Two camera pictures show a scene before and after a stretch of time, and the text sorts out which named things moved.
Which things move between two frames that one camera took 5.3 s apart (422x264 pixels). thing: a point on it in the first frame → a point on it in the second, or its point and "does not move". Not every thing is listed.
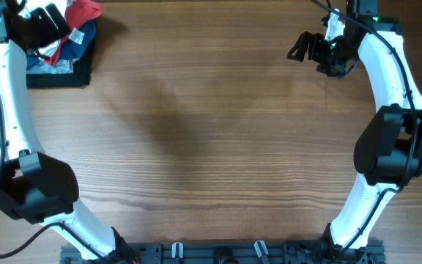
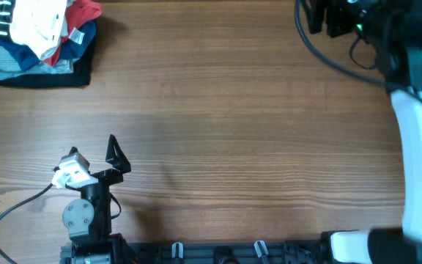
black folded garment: [80, 76] does not move
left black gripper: [50, 32] → [114, 156]
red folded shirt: [78, 12] does not move
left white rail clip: [180, 249] does not move
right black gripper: [316, 41] → [341, 9]
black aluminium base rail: [231, 253] does not move
